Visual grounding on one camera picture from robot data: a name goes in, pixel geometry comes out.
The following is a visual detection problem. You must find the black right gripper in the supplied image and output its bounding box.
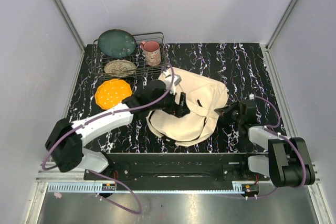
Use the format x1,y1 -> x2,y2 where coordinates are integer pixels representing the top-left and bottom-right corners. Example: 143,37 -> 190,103
214,100 -> 244,125

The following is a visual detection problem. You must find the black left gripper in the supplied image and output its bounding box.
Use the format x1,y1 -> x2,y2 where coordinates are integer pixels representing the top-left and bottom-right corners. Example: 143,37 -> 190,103
150,87 -> 190,118

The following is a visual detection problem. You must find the cream canvas student bag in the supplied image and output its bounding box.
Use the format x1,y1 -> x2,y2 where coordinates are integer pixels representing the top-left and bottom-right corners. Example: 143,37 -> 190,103
146,68 -> 228,147

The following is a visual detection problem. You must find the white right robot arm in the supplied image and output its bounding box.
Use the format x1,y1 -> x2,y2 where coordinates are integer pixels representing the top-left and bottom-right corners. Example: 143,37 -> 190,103
215,98 -> 316,188

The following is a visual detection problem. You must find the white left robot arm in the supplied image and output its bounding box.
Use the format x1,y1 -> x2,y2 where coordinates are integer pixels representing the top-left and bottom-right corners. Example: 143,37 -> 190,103
45,76 -> 190,180

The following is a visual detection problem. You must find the pink patterned mug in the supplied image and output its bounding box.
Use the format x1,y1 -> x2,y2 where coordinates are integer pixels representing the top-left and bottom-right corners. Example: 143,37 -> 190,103
140,41 -> 161,67

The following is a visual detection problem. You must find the orange dotted plate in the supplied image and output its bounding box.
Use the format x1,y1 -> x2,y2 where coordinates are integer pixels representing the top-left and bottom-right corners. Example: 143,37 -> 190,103
94,79 -> 132,110

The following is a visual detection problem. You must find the beige patterned plate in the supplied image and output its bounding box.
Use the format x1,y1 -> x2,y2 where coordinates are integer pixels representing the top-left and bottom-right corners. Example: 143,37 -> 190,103
104,60 -> 137,77

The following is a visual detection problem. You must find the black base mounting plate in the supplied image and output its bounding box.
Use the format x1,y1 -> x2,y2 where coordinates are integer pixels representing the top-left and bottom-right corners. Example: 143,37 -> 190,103
83,153 -> 270,192

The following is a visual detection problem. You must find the dark green plate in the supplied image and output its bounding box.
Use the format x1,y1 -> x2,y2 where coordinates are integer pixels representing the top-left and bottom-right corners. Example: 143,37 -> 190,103
98,29 -> 136,58

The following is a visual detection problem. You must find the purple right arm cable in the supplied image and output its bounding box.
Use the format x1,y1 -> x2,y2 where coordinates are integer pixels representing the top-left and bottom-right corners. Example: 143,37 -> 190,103
217,95 -> 309,200

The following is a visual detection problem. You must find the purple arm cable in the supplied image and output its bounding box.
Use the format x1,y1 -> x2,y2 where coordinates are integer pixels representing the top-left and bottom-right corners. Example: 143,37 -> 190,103
217,95 -> 309,200
41,62 -> 175,215

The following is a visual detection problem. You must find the wire dish rack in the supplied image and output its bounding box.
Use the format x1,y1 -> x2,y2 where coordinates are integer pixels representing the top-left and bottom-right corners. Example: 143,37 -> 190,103
91,32 -> 167,80

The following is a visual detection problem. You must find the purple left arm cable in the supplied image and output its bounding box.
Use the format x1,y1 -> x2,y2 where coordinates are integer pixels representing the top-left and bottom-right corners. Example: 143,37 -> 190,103
41,62 -> 175,215

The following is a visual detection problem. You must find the white cable duct strip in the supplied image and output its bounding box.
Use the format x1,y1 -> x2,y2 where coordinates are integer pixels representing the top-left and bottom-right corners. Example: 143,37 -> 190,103
47,182 -> 244,194

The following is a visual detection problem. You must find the aluminium frame rail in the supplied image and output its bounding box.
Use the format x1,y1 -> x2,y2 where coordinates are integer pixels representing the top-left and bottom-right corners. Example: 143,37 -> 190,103
52,0 -> 86,51

